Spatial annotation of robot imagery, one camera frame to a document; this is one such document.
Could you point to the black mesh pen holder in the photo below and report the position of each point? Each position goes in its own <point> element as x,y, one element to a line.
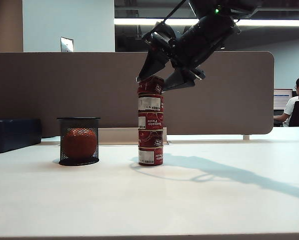
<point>79,122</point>

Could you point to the white divider foot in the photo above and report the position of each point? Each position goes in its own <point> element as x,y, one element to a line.
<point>246,137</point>

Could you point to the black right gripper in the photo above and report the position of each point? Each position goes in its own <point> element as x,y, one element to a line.
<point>204,40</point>

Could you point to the metal wall switch plate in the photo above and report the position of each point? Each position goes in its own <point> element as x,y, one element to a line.
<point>67,44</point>

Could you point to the computer monitor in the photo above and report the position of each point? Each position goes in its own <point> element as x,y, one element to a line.
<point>282,98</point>

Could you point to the white ceiling light strip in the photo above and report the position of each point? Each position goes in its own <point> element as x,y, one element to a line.
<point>134,21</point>

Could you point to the brown desk divider panel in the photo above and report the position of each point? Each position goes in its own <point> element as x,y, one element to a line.
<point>77,87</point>

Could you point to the dark blue box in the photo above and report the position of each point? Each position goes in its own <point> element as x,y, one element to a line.
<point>13,135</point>

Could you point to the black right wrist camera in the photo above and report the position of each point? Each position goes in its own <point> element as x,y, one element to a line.
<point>159,36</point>

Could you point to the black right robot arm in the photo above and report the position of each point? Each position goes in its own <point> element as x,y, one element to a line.
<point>224,6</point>

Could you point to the red tomato paste can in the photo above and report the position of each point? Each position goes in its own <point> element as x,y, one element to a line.
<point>152,121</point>
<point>150,156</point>
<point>150,103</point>
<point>149,138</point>
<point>149,86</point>

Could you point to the orange ball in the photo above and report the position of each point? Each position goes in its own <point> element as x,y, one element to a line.
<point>80,145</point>

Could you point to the person in white shirt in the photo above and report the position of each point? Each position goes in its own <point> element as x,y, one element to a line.
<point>292,107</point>

